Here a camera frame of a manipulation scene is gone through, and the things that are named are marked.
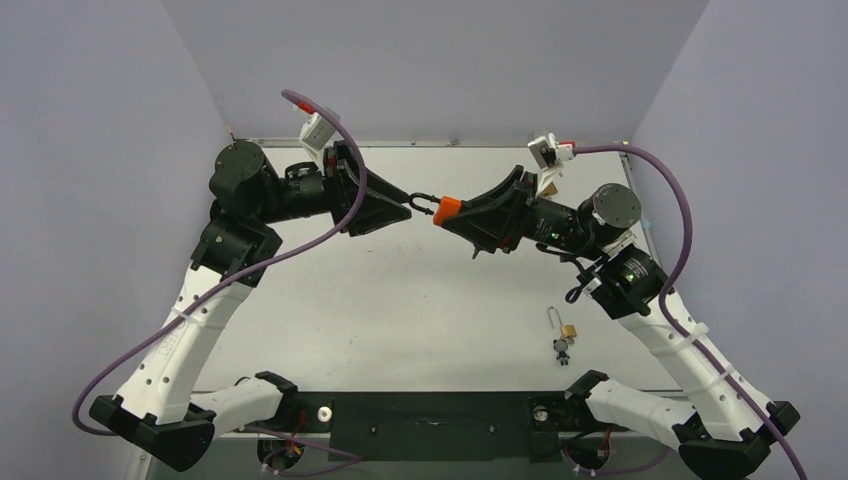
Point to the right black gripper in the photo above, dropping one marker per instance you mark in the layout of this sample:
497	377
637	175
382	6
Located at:
518	212

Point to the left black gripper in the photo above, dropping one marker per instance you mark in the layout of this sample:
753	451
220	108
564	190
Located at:
342	176

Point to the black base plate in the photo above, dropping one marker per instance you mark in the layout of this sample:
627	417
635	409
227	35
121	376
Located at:
437	426

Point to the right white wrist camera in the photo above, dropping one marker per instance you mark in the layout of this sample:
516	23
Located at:
550	154

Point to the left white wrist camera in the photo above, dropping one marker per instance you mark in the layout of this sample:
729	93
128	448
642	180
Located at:
315	133

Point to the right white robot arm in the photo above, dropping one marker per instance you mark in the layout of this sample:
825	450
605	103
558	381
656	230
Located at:
722	427

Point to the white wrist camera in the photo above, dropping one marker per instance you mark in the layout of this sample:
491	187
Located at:
550	154
315	133

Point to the small brass padlock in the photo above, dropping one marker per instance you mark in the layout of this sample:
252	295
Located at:
567	331

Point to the small padlock keys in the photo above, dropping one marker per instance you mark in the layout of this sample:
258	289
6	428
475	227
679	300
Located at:
561	347

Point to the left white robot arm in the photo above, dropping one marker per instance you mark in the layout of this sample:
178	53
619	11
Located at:
157	408

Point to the large brass padlock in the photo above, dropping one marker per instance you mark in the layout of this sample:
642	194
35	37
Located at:
549	191

